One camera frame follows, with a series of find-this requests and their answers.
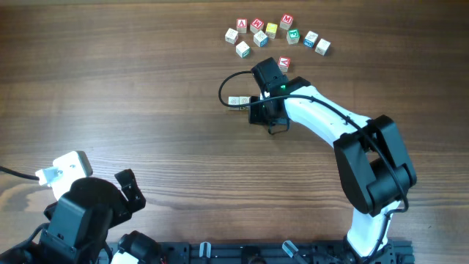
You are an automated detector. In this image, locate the right camera cable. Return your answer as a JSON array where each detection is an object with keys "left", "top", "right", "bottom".
[{"left": 218, "top": 70, "right": 410, "bottom": 263}]

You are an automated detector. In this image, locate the red W wooden block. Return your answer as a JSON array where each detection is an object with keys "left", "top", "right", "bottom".
[{"left": 250, "top": 18, "right": 265, "bottom": 34}]

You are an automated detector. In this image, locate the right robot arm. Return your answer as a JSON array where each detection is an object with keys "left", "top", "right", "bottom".
[{"left": 249, "top": 58, "right": 417, "bottom": 261}]

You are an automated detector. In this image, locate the plain engraved wooden block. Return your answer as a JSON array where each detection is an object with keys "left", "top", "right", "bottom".
[{"left": 228, "top": 96, "right": 240, "bottom": 111}]

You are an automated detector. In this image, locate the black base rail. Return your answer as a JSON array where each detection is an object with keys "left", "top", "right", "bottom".
[{"left": 160, "top": 240, "right": 416, "bottom": 264}]

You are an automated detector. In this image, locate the blue H wooden block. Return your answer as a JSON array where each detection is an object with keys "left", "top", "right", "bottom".
[{"left": 254, "top": 31, "right": 269, "bottom": 48}]

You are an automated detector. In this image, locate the blue L wooden block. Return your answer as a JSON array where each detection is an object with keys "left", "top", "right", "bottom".
[{"left": 315, "top": 39, "right": 330, "bottom": 56}]

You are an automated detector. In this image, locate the red A wooden block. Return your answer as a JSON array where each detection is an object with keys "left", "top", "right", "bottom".
[{"left": 278, "top": 56, "right": 291, "bottom": 73}]

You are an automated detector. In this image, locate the green J wooden block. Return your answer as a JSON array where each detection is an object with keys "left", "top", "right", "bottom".
[{"left": 239, "top": 96, "right": 250, "bottom": 111}]

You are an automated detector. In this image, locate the yellow wooden block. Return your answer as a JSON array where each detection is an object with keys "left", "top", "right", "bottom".
[{"left": 265, "top": 23, "right": 278, "bottom": 39}]

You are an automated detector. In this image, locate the red M wooden block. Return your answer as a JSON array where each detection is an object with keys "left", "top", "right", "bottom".
[{"left": 280, "top": 13, "right": 294, "bottom": 30}]

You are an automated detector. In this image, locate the camera cable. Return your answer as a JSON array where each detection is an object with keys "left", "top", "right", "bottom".
[
  {"left": 0, "top": 166, "right": 40, "bottom": 182},
  {"left": 218, "top": 70, "right": 410, "bottom": 263}
]

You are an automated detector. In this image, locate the plain wooden block red side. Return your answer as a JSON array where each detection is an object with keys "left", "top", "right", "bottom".
[{"left": 225, "top": 28, "right": 239, "bottom": 45}]

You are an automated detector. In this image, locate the red A block far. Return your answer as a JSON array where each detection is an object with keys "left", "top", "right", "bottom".
[{"left": 236, "top": 18, "right": 248, "bottom": 34}]

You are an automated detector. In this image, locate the left camera cable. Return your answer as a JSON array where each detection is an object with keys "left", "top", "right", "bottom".
[{"left": 0, "top": 166, "right": 40, "bottom": 182}]

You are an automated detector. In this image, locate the blue P wooden block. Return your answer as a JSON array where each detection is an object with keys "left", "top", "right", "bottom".
[{"left": 303, "top": 31, "right": 319, "bottom": 48}]

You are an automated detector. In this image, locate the green top wooden block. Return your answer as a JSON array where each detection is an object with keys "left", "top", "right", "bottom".
[{"left": 287, "top": 29, "right": 300, "bottom": 45}]

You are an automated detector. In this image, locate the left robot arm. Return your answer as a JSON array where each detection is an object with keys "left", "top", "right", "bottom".
[{"left": 1, "top": 169, "right": 165, "bottom": 263}]

